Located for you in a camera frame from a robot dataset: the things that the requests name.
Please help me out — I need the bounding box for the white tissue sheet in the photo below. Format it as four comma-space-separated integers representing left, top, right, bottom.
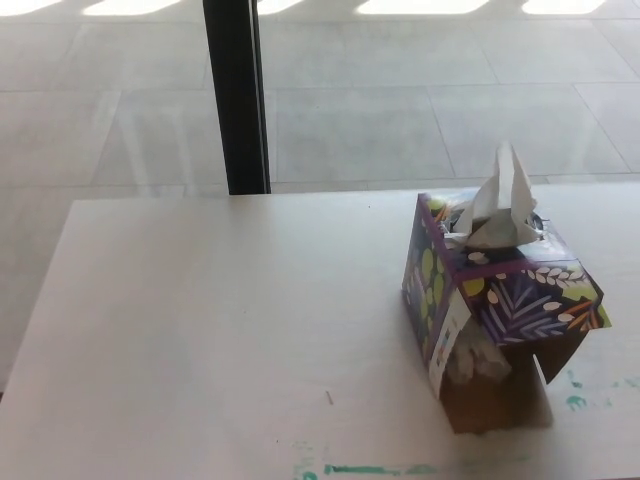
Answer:
447, 140, 540, 249

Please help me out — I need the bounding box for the floral purple tissue box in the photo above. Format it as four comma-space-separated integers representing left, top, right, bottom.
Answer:
401, 191, 613, 434

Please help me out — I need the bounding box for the black vertical window post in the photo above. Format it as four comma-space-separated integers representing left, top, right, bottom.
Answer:
201, 0, 272, 196

